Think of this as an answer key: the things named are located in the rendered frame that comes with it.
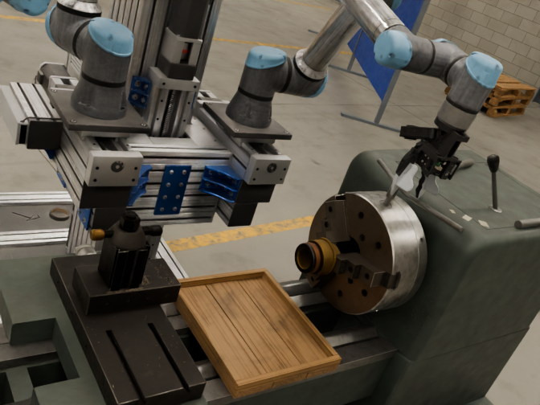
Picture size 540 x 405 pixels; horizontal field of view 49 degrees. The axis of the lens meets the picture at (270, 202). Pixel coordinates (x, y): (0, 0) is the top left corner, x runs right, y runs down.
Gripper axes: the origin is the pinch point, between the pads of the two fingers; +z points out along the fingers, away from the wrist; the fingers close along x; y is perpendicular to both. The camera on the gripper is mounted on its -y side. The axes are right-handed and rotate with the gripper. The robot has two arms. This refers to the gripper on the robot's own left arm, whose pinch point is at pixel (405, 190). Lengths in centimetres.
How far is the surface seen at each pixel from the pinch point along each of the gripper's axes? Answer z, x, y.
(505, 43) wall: 112, 791, -751
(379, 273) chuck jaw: 17.3, -4.1, 10.3
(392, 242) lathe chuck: 10.2, -2.3, 7.0
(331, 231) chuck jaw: 17.0, -11.0, -4.2
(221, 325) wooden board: 42, -35, 3
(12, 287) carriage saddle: 40, -82, -6
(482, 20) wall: 95, 771, -813
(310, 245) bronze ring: 18.8, -18.0, -0.5
